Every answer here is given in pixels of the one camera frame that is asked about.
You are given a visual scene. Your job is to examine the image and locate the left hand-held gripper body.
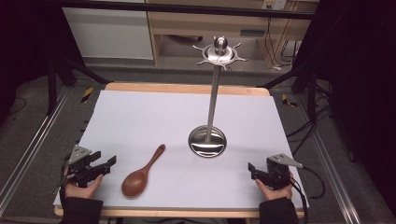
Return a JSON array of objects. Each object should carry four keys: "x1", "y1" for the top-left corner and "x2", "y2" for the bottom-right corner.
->
[{"x1": 57, "y1": 145, "x2": 105, "y2": 189}]

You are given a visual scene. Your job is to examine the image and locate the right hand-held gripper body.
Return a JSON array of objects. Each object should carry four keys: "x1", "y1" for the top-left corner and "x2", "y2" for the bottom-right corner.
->
[{"x1": 262, "y1": 153, "x2": 304, "y2": 191}]

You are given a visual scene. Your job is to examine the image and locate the brown wooden spoon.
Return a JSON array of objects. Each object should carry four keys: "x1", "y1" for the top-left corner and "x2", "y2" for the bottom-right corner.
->
[{"x1": 120, "y1": 144, "x2": 166, "y2": 199}]

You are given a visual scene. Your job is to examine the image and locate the steel utensil rack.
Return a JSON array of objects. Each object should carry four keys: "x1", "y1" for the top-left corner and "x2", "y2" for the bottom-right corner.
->
[{"x1": 187, "y1": 35, "x2": 249, "y2": 159}]

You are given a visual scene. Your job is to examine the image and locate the person's right hand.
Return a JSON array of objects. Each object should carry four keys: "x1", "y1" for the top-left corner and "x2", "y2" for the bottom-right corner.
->
[{"x1": 254, "y1": 172, "x2": 294, "y2": 202}]

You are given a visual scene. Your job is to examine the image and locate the person's left hand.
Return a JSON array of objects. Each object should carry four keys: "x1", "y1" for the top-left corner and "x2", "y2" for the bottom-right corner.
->
[{"x1": 63, "y1": 167, "x2": 105, "y2": 201}]

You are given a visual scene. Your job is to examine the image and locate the yellow black tape marker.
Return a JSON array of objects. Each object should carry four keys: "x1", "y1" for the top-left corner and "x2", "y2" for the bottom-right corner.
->
[
  {"x1": 281, "y1": 93, "x2": 299, "y2": 109},
  {"x1": 80, "y1": 86, "x2": 94, "y2": 104}
]

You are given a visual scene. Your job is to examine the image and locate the white table sheet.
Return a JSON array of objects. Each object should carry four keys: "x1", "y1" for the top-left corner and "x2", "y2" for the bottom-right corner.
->
[{"x1": 52, "y1": 90, "x2": 310, "y2": 210}]

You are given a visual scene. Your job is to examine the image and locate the black metal stand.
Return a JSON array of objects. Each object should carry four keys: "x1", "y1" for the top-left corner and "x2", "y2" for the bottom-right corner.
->
[
  {"x1": 46, "y1": 54, "x2": 112, "y2": 117},
  {"x1": 256, "y1": 61, "x2": 332, "y2": 123}
]

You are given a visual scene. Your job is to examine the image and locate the white cabinet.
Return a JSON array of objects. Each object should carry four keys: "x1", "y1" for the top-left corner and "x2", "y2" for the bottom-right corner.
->
[{"x1": 62, "y1": 7, "x2": 154, "y2": 61}]

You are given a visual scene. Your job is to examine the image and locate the dark curtain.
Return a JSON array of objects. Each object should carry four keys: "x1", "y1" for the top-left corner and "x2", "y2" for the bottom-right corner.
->
[
  {"x1": 0, "y1": 0, "x2": 67, "y2": 123},
  {"x1": 298, "y1": 0, "x2": 396, "y2": 217}
]

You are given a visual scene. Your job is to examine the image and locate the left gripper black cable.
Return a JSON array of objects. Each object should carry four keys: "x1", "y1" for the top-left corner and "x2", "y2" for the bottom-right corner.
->
[{"x1": 59, "y1": 153, "x2": 73, "y2": 200}]

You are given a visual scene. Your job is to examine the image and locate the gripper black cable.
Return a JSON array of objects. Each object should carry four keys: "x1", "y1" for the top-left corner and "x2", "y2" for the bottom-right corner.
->
[
  {"x1": 289, "y1": 166, "x2": 327, "y2": 224},
  {"x1": 59, "y1": 153, "x2": 73, "y2": 200}
]

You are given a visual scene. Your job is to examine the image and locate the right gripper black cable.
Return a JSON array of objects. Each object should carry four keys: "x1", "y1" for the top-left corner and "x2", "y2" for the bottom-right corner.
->
[{"x1": 289, "y1": 166, "x2": 327, "y2": 224}]

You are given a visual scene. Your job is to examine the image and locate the metal floor rail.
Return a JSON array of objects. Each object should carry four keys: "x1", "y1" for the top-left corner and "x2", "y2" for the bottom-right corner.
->
[
  {"x1": 294, "y1": 92, "x2": 363, "y2": 224},
  {"x1": 0, "y1": 86, "x2": 73, "y2": 217}
]

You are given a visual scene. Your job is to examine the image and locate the black floor cables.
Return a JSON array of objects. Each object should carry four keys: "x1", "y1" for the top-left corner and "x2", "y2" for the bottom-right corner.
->
[{"x1": 285, "y1": 105, "x2": 333, "y2": 157}]

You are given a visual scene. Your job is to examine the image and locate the cables under wooden desk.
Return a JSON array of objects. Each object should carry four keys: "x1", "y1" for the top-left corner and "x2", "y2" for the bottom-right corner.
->
[{"x1": 263, "y1": 16, "x2": 301, "y2": 72}]

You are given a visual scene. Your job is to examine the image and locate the wall power socket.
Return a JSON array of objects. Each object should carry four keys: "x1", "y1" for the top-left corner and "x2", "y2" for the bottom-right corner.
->
[{"x1": 262, "y1": 0, "x2": 287, "y2": 11}]

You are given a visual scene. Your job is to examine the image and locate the black horizontal frame bar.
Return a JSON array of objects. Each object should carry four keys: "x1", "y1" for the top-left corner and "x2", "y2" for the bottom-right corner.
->
[{"x1": 58, "y1": 0, "x2": 316, "y2": 21}]

